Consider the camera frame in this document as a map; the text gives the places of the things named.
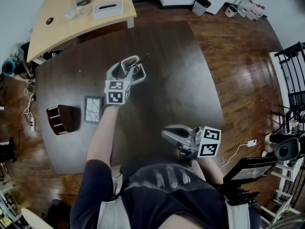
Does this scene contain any brown wooden letter holder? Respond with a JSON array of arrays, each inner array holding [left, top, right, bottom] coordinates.
[[45, 104, 81, 136]]

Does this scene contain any person's right forearm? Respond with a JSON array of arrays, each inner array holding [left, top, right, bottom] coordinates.
[[195, 156, 225, 185]]

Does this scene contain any grey shell device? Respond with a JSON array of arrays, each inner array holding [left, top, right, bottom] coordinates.
[[274, 137, 301, 162]]

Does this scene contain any light wooden table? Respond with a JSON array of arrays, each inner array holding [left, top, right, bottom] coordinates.
[[26, 0, 138, 64]]

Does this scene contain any black chest-mounted monitor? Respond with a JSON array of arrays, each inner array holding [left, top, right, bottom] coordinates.
[[224, 157, 279, 184]]

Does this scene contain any white tissue box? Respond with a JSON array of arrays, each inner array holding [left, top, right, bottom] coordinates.
[[92, 0, 124, 20]]

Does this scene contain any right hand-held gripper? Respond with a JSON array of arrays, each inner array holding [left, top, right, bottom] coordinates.
[[161, 124, 222, 165]]

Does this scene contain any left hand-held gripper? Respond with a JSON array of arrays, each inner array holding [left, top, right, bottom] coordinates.
[[103, 62, 135, 107]]

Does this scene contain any group of red-labelled bottles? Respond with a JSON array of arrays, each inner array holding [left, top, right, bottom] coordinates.
[[238, 0, 266, 22]]

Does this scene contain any metal utensil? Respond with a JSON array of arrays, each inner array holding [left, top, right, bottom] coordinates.
[[125, 53, 151, 75]]

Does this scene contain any white adapter cable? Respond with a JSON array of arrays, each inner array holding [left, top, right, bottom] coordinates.
[[219, 143, 249, 170]]

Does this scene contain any white rectangular cup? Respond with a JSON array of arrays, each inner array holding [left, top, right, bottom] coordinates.
[[120, 55, 147, 86]]

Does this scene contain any person's body in dark clothes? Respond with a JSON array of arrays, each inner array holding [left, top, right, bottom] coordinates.
[[70, 159, 262, 229]]

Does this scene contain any small white bin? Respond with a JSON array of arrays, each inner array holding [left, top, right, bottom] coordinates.
[[224, 4, 239, 19]]

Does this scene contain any black metal rack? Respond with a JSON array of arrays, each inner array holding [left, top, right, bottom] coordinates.
[[274, 42, 305, 135]]

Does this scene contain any white round table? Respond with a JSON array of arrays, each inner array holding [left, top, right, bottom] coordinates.
[[20, 208, 54, 229]]

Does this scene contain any white chest harness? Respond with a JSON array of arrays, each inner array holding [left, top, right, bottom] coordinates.
[[97, 198, 250, 229]]

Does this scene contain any white coiled cable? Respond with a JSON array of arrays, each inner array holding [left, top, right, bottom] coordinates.
[[23, 87, 37, 120]]

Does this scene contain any black monitor mount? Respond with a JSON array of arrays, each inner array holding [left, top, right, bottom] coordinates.
[[227, 188, 261, 207]]

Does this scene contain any black chair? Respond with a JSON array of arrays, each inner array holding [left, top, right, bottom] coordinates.
[[41, 198, 72, 229]]

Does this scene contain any clear glass jar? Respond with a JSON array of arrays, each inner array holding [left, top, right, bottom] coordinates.
[[64, 7, 78, 21]]

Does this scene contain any white trash bin black liner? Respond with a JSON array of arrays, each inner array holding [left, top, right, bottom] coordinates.
[[191, 0, 212, 17]]

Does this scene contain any dark brown table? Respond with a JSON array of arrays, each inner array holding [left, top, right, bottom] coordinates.
[[35, 20, 225, 177]]

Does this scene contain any white side table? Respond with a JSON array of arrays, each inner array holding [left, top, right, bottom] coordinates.
[[271, 162, 299, 201], [259, 194, 301, 225]]

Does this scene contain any person's left forearm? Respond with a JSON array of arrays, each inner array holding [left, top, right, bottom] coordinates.
[[86, 103, 120, 167]]

